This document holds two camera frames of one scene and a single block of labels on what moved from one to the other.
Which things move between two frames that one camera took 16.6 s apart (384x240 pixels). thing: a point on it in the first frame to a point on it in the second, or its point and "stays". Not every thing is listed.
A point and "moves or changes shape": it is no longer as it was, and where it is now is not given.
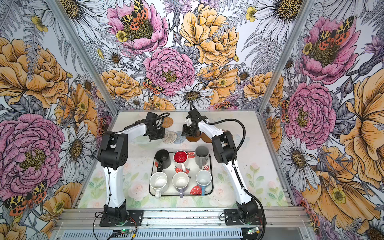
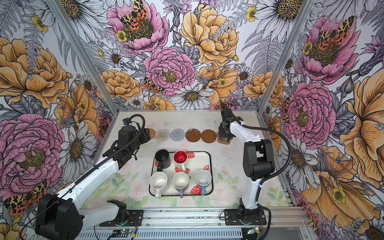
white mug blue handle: x=203 y=179 stays
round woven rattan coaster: x=168 y=122 moves or changes shape
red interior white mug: x=180 y=159 stays
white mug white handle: x=158 y=182 stays
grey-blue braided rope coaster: x=180 y=139 moves or changes shape
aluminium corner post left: x=82 y=56 stays
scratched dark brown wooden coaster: x=193 y=139 stays
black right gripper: x=185 y=133 to x=222 y=135
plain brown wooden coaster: x=206 y=138 stays
